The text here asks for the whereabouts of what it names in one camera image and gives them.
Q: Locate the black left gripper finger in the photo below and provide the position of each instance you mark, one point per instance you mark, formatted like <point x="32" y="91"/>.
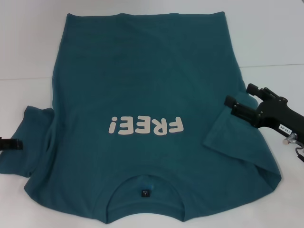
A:
<point x="9" y="143"/>

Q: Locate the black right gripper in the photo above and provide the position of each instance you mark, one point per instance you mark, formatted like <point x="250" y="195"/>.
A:
<point x="280" y="116"/>

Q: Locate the teal t-shirt with FREE print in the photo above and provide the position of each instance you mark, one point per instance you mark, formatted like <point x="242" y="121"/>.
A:
<point x="147" y="78"/>

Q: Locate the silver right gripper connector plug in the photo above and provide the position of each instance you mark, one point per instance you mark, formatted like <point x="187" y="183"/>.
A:
<point x="288" y="140"/>

